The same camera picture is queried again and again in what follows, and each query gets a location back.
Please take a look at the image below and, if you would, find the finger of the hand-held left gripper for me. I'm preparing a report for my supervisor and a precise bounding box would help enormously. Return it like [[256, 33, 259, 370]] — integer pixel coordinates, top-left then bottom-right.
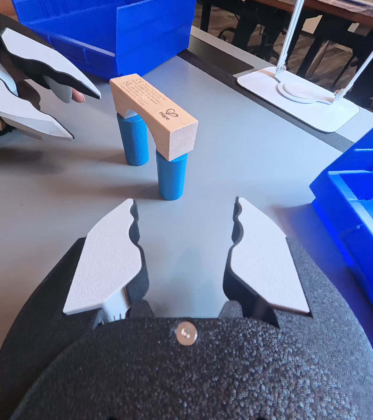
[[0, 27, 102, 100], [0, 70, 75, 141]]

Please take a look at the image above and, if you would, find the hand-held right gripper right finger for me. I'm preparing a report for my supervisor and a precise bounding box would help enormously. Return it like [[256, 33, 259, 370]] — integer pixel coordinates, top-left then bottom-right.
[[222, 196, 312, 319]]

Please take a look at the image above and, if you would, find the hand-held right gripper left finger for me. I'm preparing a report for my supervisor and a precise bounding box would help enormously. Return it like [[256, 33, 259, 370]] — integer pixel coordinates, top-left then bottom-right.
[[62, 198, 150, 325]]

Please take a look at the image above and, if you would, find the blue wooden cylinder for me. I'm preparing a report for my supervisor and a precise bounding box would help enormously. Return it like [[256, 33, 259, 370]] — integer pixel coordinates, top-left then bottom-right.
[[155, 152, 188, 201], [116, 110, 150, 166]]

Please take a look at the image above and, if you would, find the blue plastic bin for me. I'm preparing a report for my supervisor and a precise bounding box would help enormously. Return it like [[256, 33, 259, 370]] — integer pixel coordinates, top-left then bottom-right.
[[11, 0, 197, 80], [309, 119, 373, 335]]

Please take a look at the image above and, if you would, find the natural wooden arch block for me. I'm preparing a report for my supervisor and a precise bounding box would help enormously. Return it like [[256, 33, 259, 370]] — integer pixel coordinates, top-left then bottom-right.
[[109, 73, 199, 162]]

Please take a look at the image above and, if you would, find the person's left hand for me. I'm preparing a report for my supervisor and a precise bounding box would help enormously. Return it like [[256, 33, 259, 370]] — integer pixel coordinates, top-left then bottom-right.
[[18, 80, 86, 106]]

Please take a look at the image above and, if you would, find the white document stand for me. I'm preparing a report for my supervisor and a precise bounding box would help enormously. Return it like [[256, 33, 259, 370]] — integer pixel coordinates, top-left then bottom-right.
[[237, 0, 373, 133]]

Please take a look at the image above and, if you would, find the brown wooden table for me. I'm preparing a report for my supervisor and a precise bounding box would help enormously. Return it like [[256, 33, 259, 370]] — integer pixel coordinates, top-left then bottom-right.
[[200, 0, 373, 89]]

